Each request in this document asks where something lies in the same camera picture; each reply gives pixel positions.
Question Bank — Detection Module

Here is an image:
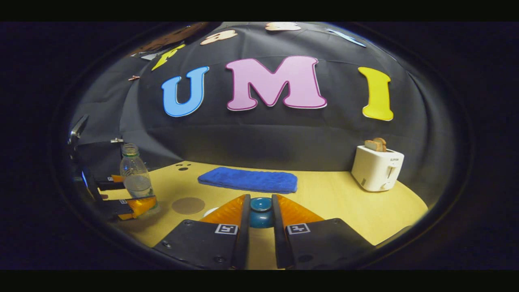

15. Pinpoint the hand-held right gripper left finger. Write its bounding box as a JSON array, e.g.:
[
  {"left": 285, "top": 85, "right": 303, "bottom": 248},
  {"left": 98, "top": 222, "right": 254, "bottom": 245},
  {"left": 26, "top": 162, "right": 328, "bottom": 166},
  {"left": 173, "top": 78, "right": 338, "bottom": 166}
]
[{"left": 152, "top": 194, "right": 251, "bottom": 270}]

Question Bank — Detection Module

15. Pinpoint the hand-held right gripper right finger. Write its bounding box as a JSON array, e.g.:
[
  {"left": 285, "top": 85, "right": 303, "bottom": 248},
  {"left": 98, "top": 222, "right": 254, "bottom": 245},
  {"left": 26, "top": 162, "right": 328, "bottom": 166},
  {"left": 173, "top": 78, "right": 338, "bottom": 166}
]
[{"left": 272, "top": 194, "right": 375, "bottom": 270}]

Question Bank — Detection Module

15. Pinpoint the clear plastic water bottle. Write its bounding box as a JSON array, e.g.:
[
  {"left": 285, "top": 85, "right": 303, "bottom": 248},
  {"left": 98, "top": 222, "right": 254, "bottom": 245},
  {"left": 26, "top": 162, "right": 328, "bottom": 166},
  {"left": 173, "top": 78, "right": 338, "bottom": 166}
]
[{"left": 120, "top": 143, "right": 159, "bottom": 213}]

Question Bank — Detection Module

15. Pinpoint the round brown coaster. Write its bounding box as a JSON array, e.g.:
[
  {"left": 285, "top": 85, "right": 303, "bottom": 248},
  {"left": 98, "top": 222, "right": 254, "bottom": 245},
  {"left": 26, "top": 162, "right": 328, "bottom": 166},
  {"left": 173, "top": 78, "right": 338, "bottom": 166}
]
[{"left": 172, "top": 197, "right": 206, "bottom": 215}]

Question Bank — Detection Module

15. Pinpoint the blue folded towel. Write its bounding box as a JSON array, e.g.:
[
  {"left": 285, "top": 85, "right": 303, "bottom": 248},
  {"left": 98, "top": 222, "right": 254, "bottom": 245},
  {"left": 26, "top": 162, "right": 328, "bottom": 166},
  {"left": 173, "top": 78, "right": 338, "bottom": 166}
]
[{"left": 197, "top": 167, "right": 298, "bottom": 194}]

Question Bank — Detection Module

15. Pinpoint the black backdrop cloth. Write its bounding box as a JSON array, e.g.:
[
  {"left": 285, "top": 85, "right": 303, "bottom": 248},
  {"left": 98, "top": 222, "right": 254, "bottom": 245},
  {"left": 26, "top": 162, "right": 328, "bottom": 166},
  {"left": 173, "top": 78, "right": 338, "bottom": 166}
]
[{"left": 69, "top": 22, "right": 457, "bottom": 203}]

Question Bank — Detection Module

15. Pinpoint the white toaster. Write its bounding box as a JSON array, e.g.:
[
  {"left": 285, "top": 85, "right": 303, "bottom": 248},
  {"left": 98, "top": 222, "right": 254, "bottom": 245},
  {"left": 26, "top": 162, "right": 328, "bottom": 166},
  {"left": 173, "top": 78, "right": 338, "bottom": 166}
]
[{"left": 351, "top": 145, "right": 405, "bottom": 192}]

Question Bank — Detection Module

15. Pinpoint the brown blurred object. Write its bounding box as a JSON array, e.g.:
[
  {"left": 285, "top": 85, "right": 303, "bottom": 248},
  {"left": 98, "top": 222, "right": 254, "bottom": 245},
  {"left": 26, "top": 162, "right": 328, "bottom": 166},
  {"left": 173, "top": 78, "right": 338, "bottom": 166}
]
[{"left": 129, "top": 22, "right": 209, "bottom": 57}]

